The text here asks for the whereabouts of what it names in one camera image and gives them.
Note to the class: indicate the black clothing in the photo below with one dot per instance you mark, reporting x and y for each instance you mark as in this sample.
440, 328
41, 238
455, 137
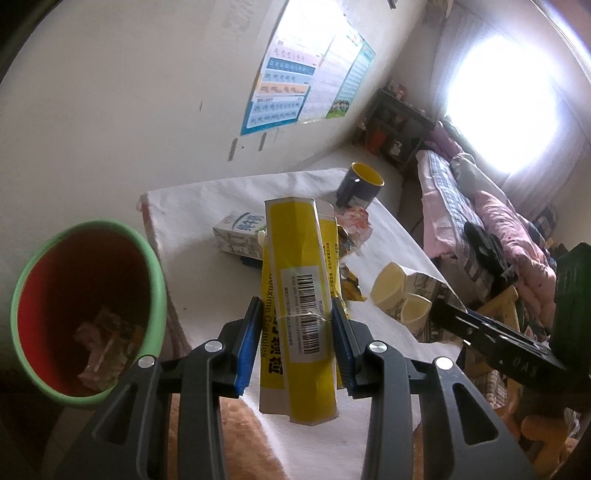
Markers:
485, 244

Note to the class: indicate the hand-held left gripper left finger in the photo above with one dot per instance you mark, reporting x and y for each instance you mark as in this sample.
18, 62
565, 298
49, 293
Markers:
247, 350

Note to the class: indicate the small white jug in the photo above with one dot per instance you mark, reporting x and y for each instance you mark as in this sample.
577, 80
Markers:
394, 150

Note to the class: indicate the red bin with green rim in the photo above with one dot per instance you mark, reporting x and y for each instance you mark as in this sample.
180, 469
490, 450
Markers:
92, 267

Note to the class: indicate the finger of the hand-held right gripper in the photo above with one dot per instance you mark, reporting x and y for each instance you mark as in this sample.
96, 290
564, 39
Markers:
461, 323

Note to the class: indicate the yellow brown snack wrapper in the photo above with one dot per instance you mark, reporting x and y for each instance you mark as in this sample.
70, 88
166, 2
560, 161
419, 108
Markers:
353, 288

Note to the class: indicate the orange snack wrapper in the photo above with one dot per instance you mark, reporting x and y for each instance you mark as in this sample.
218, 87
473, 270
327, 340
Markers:
358, 224

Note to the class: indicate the green number wall poster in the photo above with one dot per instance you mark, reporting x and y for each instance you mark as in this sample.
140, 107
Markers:
353, 78

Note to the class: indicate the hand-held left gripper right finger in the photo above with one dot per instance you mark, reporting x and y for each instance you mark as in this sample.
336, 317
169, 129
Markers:
344, 355

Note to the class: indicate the pink snack bag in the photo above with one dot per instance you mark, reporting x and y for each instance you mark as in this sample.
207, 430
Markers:
104, 332

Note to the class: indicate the grey white pillow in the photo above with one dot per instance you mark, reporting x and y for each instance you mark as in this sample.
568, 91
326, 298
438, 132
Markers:
475, 177

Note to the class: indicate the orange red container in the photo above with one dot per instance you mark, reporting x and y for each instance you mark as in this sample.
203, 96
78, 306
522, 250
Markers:
376, 140

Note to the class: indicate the pink quilt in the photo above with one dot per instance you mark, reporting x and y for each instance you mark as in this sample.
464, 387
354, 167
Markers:
512, 230

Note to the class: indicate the purple clothing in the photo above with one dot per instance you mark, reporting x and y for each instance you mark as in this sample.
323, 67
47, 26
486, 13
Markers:
443, 141

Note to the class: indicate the brown plush blanket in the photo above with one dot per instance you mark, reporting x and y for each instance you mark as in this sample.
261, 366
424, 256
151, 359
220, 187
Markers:
240, 438

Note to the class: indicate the blue mug with yellow inside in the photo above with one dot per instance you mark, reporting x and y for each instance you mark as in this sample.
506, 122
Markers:
355, 191

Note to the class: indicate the bed with plaid sheet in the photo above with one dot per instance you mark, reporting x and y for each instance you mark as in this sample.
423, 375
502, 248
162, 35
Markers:
438, 184

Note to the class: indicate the blue letter wall poster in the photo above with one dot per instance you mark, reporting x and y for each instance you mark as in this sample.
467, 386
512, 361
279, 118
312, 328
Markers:
281, 92

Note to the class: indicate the yellow medicine box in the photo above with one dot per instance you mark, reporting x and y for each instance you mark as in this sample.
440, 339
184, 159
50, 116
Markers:
300, 254

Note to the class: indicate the yellow wooden chair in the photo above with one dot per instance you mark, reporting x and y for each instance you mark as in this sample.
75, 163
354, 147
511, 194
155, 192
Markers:
503, 300

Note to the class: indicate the white tablecloth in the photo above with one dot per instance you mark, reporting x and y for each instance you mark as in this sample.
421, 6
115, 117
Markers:
194, 203

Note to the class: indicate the white and blue milk carton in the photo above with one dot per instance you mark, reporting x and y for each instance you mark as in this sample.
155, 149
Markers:
240, 230

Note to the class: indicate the bright window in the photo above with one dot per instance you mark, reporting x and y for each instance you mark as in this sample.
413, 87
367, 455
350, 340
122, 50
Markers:
503, 97

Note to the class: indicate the white chart wall poster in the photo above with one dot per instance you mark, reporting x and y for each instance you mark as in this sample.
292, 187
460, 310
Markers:
328, 78

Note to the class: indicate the dark shelf unit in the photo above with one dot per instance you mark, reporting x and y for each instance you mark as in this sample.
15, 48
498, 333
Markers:
406, 120

